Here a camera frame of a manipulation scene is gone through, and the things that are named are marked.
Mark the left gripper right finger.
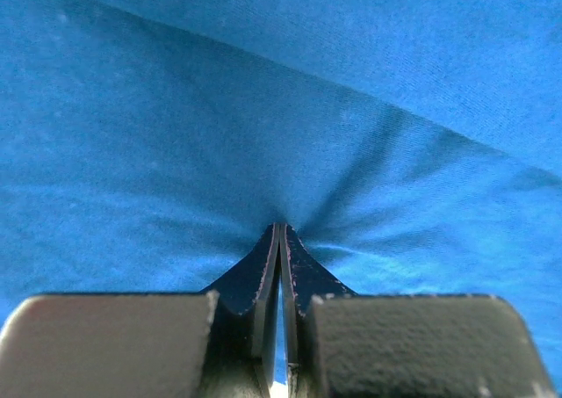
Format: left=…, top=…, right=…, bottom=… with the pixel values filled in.
left=279, top=225, right=557, bottom=397

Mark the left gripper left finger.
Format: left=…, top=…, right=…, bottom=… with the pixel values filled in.
left=1, top=224, right=280, bottom=397

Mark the navy blue t-shirt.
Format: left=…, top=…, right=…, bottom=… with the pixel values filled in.
left=1, top=0, right=561, bottom=382

